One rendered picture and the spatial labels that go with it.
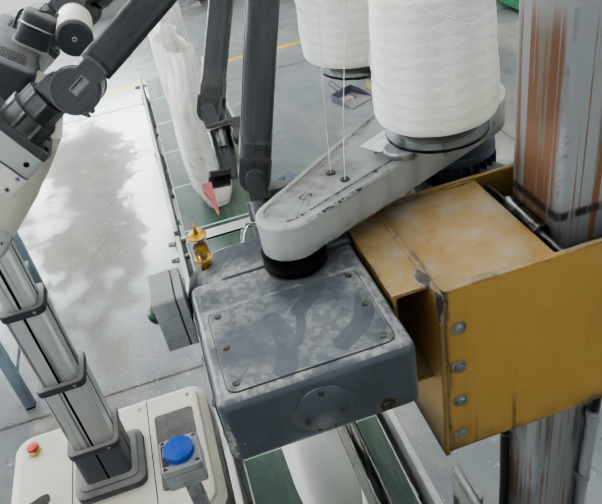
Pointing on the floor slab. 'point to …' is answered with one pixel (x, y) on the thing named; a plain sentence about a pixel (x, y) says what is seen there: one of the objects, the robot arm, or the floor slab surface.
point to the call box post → (198, 494)
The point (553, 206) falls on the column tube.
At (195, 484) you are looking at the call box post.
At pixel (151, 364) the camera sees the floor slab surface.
